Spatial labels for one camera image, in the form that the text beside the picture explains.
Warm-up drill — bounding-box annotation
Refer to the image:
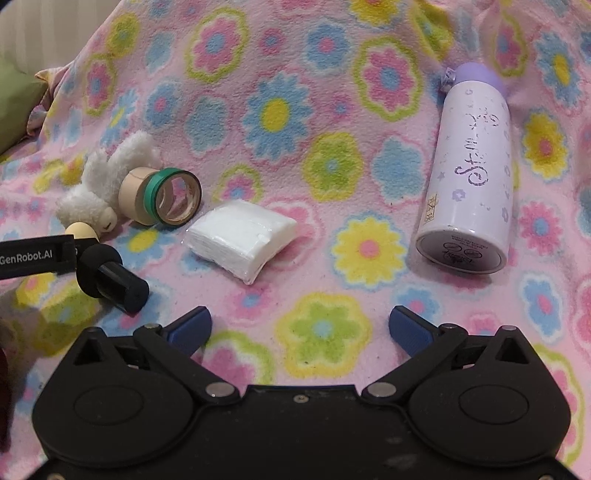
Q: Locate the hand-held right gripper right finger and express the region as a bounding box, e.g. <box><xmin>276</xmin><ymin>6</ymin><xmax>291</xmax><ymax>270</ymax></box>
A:
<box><xmin>361</xmin><ymin>305</ymin><xmax>539</xmax><ymax>407</ymax></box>

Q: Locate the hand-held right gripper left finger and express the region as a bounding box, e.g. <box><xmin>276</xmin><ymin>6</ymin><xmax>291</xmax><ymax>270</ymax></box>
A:
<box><xmin>58</xmin><ymin>305</ymin><xmax>241</xmax><ymax>407</ymax></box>

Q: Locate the white cotton pads pack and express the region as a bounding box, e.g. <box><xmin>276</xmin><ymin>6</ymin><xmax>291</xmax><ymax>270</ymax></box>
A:
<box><xmin>185</xmin><ymin>199</ymin><xmax>297</xmax><ymax>284</ymax></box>

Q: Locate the beige green tape roll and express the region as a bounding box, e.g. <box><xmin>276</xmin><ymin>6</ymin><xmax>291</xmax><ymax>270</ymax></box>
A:
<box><xmin>154</xmin><ymin>170</ymin><xmax>203</xmax><ymax>228</ymax></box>

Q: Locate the beige wooden bead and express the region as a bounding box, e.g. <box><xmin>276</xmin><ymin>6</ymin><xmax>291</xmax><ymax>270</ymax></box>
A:
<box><xmin>65</xmin><ymin>222</ymin><xmax>100</xmax><ymax>241</ymax></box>

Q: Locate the white plush rabbit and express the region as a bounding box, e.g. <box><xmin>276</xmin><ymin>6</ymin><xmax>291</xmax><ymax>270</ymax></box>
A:
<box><xmin>55</xmin><ymin>130</ymin><xmax>162</xmax><ymax>232</ymax></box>

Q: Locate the dark red cloth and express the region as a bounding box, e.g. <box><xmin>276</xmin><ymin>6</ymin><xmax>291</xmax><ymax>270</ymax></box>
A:
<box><xmin>0</xmin><ymin>318</ymin><xmax>14</xmax><ymax>457</ymax></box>

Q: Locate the green printed cushion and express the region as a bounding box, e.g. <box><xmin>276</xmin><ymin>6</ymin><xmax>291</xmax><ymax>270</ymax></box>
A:
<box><xmin>0</xmin><ymin>62</ymin><xmax>49</xmax><ymax>155</ymax></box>

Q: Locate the white purple-capped bottle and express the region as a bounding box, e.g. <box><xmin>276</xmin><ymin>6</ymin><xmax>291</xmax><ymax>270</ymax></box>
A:
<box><xmin>414</xmin><ymin>62</ymin><xmax>512</xmax><ymax>275</ymax></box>

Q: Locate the pink floral fleece blanket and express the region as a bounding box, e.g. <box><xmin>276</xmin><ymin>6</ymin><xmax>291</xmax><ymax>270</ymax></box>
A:
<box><xmin>0</xmin><ymin>0</ymin><xmax>591</xmax><ymax>480</ymax></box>

